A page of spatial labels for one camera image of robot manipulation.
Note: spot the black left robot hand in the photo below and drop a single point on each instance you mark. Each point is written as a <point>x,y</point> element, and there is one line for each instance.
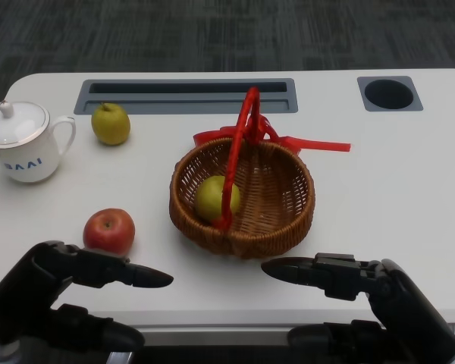
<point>26,288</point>

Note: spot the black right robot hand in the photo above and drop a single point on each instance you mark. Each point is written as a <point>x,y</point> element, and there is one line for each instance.
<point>409,314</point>

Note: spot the red apple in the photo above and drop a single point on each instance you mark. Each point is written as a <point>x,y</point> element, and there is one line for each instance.
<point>108,232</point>

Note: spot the yellow-green apple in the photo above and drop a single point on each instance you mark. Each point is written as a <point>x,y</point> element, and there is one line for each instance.
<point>110,125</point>
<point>208,201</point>

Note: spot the metal table leg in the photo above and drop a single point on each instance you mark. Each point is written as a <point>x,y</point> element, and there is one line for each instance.
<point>119,358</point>

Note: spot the white ceramic mug blue print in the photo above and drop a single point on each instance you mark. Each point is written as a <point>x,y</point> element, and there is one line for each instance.
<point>26,163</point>

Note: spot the grey table cup holder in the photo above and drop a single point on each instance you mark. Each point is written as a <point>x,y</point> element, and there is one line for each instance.
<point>390,94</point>

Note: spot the grey recessed table tray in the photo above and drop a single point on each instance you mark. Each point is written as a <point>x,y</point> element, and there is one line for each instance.
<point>182,107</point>

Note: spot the grey table frame rail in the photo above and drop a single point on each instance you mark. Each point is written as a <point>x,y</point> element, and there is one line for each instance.
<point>212,335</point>

